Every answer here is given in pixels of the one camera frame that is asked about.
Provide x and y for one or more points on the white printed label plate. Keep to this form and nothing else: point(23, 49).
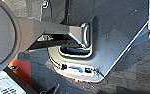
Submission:
point(1, 85)

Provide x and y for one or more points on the thick grey robot torso limb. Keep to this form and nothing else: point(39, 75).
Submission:
point(51, 26)

